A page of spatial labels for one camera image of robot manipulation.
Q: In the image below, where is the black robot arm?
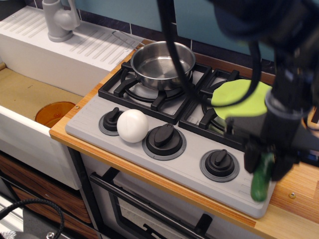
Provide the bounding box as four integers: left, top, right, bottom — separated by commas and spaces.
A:
213, 0, 319, 181

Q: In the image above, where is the grey toy faucet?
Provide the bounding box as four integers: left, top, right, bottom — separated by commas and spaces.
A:
42, 0, 80, 42

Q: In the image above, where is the grey toy stove top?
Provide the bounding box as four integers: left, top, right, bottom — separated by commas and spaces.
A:
64, 62, 277, 220

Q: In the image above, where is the toy oven door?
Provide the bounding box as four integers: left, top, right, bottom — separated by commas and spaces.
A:
83, 151, 269, 239

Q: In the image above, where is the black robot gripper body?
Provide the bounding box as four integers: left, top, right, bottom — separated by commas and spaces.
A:
225, 113, 319, 156

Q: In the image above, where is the black left stove knob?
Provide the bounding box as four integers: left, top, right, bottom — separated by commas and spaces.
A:
99, 107, 123, 136

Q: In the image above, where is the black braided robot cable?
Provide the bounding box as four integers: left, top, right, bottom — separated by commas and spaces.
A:
157, 0, 262, 108

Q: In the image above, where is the black right stove knob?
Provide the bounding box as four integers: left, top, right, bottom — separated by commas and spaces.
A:
200, 149, 240, 183

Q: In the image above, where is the black stove knob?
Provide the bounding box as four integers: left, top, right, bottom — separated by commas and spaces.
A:
200, 149, 240, 183
99, 107, 123, 136
142, 123, 187, 161

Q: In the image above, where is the lime green plate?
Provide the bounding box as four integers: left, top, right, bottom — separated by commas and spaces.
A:
211, 79, 272, 119

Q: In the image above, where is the wooden drawer front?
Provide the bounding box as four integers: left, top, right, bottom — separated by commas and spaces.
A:
0, 152, 98, 239

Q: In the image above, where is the black burner grate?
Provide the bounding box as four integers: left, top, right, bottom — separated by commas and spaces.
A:
178, 69, 244, 151
98, 61, 213, 125

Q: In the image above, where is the black right burner grate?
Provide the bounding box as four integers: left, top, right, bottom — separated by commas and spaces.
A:
178, 69, 244, 151

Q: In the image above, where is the green toy pickle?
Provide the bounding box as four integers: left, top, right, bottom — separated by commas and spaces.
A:
250, 152, 275, 202

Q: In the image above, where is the black middle stove knob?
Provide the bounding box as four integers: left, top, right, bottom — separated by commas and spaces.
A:
142, 123, 187, 161

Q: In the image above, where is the black left burner grate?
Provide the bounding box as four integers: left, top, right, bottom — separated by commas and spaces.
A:
98, 61, 213, 125

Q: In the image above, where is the black braided foreground cable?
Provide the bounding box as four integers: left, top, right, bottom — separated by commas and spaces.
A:
0, 198, 65, 239

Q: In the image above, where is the black oven door handle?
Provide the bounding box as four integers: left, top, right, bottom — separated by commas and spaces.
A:
90, 172, 209, 239

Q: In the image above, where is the white toy sink unit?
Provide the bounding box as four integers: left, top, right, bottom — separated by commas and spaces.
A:
0, 6, 140, 190

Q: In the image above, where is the stainless steel pot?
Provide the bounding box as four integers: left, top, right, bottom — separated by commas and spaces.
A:
131, 41, 195, 91

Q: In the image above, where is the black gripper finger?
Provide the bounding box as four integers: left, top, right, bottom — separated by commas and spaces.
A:
271, 151, 300, 181
244, 139, 267, 173

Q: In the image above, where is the white toy mushroom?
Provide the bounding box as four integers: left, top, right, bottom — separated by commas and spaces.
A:
117, 109, 149, 143

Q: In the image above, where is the brass countertop screw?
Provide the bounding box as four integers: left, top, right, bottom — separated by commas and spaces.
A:
289, 192, 296, 199

